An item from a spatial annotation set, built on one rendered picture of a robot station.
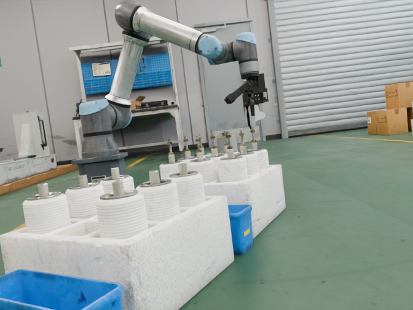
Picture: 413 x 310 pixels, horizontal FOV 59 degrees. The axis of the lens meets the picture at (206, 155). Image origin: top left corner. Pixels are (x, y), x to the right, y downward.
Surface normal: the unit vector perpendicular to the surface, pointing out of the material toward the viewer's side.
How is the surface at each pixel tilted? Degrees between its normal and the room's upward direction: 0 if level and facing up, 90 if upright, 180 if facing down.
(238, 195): 90
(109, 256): 90
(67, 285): 88
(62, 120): 90
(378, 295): 0
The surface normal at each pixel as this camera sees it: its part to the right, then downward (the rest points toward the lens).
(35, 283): -0.50, 0.09
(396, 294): -0.12, -0.99
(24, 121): 0.03, 0.07
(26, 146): -0.04, -0.44
